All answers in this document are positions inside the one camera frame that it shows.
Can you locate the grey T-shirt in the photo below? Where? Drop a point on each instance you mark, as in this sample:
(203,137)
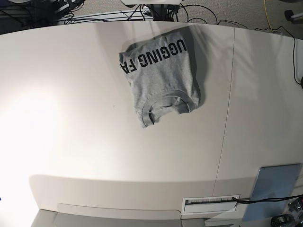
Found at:
(160,77)

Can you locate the blue-grey board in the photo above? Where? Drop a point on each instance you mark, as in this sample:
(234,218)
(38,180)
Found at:
(271,182)

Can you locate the white chair base with casters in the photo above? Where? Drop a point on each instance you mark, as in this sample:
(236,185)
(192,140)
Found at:
(293,18)

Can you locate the black device on floor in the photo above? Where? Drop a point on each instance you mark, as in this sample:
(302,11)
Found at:
(285,220)

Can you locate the white cable grommet slot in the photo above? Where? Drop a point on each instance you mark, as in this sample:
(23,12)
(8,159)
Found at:
(209,205)

